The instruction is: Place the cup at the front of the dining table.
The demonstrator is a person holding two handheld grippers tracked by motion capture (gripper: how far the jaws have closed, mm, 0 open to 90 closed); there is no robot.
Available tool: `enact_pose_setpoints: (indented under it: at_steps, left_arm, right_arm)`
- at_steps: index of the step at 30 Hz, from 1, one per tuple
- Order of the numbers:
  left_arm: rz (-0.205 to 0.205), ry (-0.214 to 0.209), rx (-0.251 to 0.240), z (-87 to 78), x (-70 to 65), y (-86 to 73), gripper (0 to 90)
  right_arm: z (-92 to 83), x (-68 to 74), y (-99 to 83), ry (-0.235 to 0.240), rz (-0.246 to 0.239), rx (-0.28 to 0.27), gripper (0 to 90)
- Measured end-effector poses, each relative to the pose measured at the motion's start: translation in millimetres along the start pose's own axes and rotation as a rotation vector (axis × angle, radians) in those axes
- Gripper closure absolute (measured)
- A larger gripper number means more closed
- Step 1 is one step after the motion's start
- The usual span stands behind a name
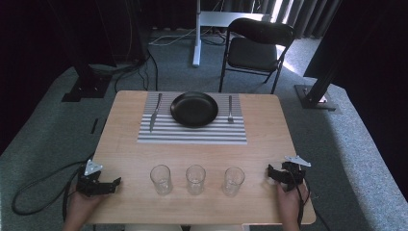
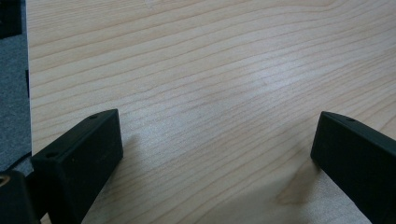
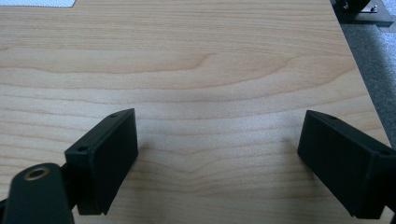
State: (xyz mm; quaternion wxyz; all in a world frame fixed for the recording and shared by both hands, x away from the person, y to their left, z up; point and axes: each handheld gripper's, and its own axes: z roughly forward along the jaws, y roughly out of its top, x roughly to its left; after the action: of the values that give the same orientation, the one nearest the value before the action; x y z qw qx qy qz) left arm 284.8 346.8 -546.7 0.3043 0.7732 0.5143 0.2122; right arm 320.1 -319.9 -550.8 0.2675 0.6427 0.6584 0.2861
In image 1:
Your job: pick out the silver table knife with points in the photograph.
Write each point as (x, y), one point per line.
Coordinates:
(155, 114)

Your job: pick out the white desk frame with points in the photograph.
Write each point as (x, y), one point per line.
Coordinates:
(200, 29)

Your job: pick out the grey curtain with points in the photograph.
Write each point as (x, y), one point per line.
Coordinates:
(301, 14)

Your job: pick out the black stand with base plate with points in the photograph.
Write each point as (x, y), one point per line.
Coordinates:
(316, 96)
(88, 83)

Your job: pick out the grey striped placemat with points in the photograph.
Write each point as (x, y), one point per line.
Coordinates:
(192, 134)

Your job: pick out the black folding chair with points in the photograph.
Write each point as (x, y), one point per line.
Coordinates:
(253, 48)

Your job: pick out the clear drinking glass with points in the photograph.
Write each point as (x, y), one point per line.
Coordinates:
(195, 179)
(161, 179)
(233, 181)

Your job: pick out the silver fork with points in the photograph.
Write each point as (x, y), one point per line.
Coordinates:
(230, 110)

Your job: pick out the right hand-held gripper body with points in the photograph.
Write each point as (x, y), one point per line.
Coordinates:
(293, 174)

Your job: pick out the black round plate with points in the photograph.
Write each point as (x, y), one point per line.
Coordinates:
(194, 109)

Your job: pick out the small black floor strip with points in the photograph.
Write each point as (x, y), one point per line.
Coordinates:
(94, 126)

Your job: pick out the person's right hand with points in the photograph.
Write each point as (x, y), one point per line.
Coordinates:
(288, 202)

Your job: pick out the person's left hand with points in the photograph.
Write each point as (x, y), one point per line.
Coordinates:
(84, 205)

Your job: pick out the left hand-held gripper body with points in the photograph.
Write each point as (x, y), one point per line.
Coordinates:
(90, 184)

